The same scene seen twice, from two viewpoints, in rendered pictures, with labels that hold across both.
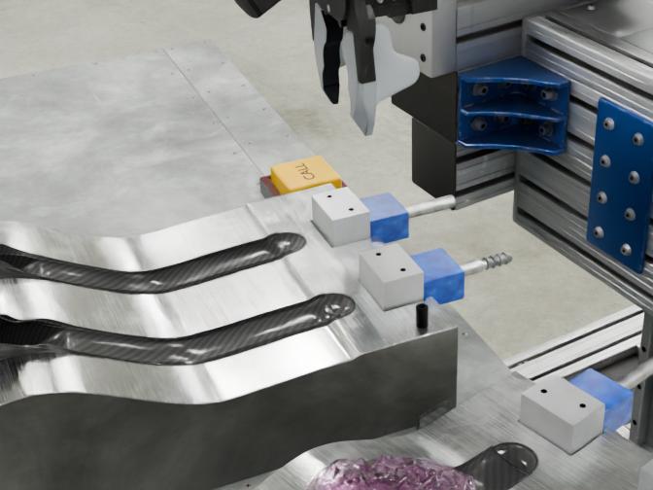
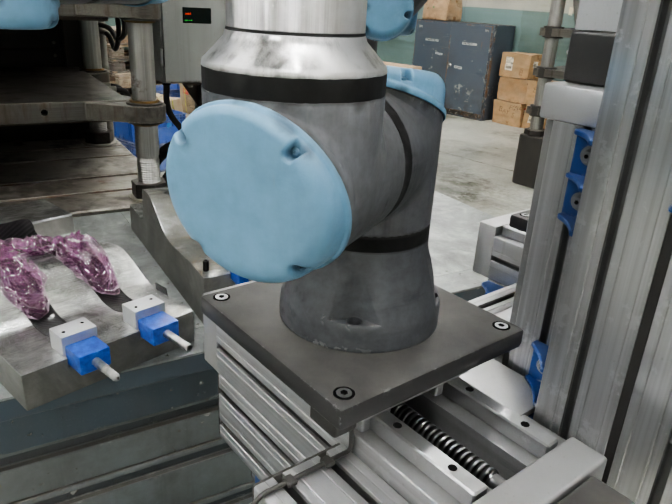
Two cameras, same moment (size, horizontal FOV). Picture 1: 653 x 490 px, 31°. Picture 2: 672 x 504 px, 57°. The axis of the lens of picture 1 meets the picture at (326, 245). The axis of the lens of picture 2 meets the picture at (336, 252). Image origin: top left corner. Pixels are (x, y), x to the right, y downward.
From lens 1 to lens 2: 1.30 m
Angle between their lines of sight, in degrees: 70
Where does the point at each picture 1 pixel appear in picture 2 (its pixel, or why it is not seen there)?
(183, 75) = not seen: hidden behind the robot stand
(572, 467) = (114, 319)
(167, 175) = not seen: hidden behind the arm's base
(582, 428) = (126, 311)
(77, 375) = (162, 201)
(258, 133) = (473, 276)
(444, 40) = (483, 251)
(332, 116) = not seen: outside the picture
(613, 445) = (124, 330)
